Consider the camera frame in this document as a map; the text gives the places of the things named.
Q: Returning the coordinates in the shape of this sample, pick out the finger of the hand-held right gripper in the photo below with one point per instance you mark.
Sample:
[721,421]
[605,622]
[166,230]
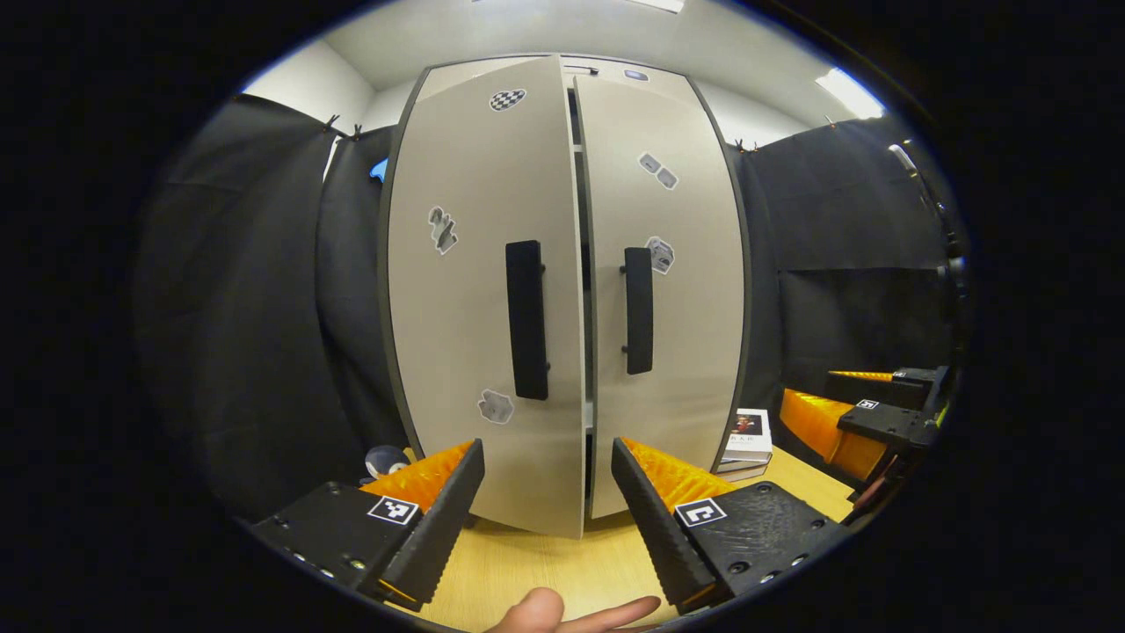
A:
[888,387]
[888,426]

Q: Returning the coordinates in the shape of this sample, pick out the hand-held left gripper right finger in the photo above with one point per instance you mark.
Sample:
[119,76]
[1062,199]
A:
[659,519]

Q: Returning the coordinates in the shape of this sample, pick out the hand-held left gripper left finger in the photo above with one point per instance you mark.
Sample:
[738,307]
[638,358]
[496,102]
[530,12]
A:
[439,519]

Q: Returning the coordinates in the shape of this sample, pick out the grey shoe cabinet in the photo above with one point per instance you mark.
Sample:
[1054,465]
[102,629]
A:
[572,119]

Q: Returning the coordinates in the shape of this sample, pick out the beige cabinet drawer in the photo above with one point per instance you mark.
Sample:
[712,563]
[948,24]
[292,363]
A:
[650,77]

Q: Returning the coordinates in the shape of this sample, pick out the round grey object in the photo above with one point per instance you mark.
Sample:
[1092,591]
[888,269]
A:
[387,461]

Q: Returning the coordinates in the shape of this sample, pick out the dark book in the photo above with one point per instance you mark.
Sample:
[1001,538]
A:
[743,470]

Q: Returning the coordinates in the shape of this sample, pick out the white book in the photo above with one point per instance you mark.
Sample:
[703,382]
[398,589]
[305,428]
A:
[750,432]

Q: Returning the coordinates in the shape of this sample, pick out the ceiling light panel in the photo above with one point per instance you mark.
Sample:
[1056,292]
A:
[657,5]
[848,92]

